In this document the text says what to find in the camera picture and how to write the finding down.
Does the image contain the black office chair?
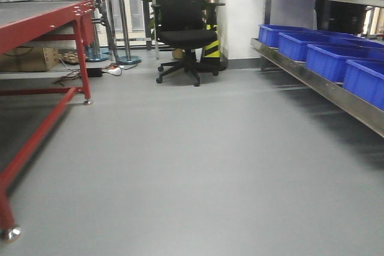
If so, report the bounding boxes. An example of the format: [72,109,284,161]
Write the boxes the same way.
[152,0,219,86]

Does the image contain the stanchion with blue base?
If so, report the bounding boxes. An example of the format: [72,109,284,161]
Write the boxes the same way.
[118,0,142,66]

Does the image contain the cardboard box under table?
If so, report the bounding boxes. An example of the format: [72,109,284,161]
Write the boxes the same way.
[1,47,59,72]

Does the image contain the blue plastic bin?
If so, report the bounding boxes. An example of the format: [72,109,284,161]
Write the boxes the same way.
[305,44,383,83]
[343,59,383,110]
[259,24,318,48]
[278,30,358,62]

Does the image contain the stainless steel shelf rack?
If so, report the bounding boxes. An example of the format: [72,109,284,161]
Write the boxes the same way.
[250,0,383,135]

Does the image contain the red metal table frame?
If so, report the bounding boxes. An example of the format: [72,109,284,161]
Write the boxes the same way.
[1,0,96,242]

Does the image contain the yellow black striped post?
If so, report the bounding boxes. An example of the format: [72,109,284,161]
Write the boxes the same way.
[202,24,220,58]

